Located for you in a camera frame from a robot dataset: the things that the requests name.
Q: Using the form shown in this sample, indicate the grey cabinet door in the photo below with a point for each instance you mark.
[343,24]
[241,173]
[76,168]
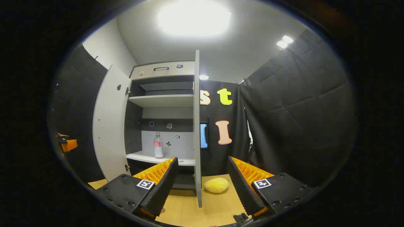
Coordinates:
[110,126]
[197,126]

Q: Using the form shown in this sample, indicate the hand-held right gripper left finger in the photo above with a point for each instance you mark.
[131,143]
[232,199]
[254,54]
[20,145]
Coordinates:
[164,186]

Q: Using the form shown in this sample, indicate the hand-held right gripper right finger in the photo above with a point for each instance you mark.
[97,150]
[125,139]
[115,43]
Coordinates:
[241,186]

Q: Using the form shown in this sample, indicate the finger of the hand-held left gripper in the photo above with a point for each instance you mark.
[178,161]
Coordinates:
[69,144]

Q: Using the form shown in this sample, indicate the black backdrop cloth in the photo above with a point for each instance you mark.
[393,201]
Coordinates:
[300,110]

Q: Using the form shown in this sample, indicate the yellow plush toy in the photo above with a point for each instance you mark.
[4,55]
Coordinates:
[216,185]

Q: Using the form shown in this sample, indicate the grey cabinet top drawer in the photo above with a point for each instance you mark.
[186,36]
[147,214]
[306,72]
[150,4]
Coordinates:
[148,72]

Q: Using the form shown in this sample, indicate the large ceiling light panel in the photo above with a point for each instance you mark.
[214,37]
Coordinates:
[194,17]

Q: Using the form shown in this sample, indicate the small twin ceiling light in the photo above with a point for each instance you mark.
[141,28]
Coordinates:
[285,41]

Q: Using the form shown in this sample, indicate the clear bottle pink label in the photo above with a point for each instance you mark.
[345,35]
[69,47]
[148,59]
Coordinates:
[158,149]

